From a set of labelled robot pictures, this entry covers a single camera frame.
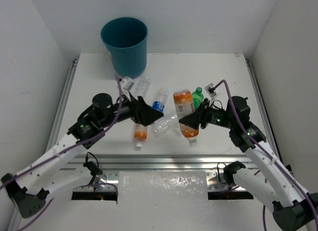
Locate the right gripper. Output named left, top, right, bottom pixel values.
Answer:
left=179, top=97, right=235, bottom=129

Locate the orange bottle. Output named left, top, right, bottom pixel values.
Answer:
left=173, top=89, right=199, bottom=147
left=134, top=124, right=148, bottom=150

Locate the clear bottle white cap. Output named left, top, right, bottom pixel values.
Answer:
left=152, top=112, right=181, bottom=137

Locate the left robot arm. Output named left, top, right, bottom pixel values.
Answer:
left=1, top=93, right=163, bottom=219

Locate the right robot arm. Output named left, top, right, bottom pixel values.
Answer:
left=179, top=96, right=318, bottom=231

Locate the teal plastic bin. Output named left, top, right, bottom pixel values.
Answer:
left=100, top=17, right=148, bottom=78

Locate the clear bottle blue label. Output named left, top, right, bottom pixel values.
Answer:
left=152, top=87, right=169, bottom=112

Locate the green plastic bottle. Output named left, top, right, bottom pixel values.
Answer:
left=192, top=87, right=204, bottom=110

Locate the clear bottle blue cap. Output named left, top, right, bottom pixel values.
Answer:
left=135, top=75, right=151, bottom=97

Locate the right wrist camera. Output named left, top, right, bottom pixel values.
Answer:
left=204, top=83, right=218, bottom=98

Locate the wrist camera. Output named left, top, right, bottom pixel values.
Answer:
left=120, top=77, right=135, bottom=91
left=204, top=83, right=218, bottom=98

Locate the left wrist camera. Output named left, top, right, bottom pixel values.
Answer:
left=120, top=77, right=135, bottom=91

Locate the aluminium front rail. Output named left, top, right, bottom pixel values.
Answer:
left=59, top=154, right=259, bottom=171

